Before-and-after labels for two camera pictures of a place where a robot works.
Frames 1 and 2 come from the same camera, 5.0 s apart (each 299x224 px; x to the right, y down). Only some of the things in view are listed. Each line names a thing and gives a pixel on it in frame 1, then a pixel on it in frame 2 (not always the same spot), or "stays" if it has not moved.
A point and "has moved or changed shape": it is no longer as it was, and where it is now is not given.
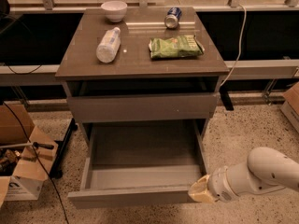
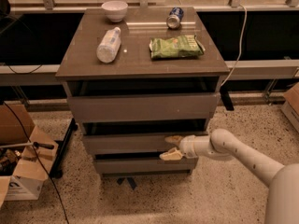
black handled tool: x=35 y=144 stays
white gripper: x=219 y=185 -> x=188 y=147
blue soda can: x=172 y=18 stays
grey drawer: x=139 y=163 has moved or changed shape
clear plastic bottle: x=108 y=45 stays
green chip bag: x=175 y=47 stays
